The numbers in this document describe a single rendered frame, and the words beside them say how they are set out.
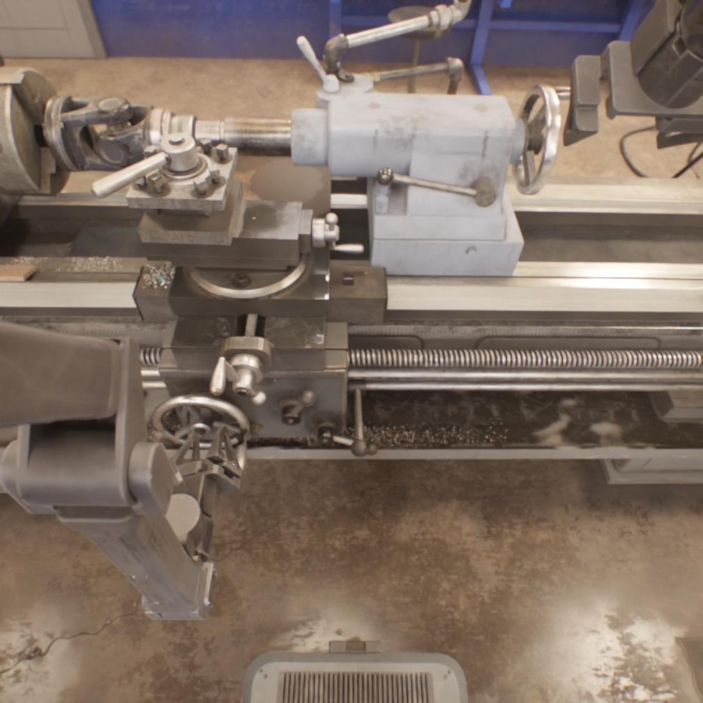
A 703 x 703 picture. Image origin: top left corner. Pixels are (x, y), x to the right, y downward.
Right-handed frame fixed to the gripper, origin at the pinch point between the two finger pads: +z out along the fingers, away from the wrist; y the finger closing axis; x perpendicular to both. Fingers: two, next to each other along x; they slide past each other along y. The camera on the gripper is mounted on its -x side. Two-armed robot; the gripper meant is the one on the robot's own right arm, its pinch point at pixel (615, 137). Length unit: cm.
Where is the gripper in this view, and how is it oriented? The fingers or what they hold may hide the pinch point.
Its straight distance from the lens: 62.9
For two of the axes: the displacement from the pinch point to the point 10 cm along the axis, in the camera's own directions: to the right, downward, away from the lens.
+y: -10.0, -0.2, -0.2
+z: -0.2, 1.5, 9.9
